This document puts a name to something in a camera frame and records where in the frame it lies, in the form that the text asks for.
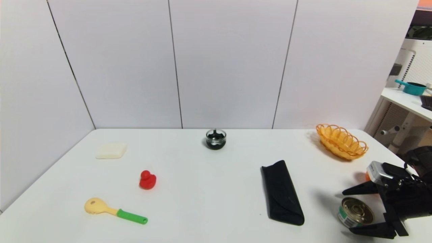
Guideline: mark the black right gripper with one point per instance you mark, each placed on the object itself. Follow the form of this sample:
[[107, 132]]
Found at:
[[392, 210]]

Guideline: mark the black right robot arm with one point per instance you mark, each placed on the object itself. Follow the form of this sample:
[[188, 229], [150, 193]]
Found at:
[[422, 158]]

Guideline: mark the tin can green label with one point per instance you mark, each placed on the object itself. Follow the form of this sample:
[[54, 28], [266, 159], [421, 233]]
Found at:
[[354, 213]]

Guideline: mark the orange fruit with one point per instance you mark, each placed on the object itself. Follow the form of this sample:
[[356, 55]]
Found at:
[[367, 177]]

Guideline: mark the black fabric pouch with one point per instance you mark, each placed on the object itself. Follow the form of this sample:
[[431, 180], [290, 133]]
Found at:
[[280, 192]]

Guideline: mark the white side table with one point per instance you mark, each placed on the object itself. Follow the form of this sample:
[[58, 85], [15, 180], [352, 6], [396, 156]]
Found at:
[[405, 102]]

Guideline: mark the teal pot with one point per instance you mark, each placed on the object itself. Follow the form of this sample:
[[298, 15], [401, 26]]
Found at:
[[414, 89]]

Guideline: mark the white perforated panel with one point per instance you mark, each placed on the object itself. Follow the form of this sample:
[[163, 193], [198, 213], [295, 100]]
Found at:
[[418, 64]]

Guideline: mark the glass jar black contents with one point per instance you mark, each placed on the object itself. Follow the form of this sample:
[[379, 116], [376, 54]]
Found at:
[[216, 141]]

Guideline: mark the red rubber duck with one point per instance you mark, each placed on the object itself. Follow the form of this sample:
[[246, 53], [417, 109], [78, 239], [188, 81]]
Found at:
[[147, 182]]

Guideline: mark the white soap bar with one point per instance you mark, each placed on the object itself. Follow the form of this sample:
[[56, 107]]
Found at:
[[111, 151]]

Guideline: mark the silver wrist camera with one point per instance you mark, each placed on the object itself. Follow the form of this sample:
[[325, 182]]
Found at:
[[378, 172]]

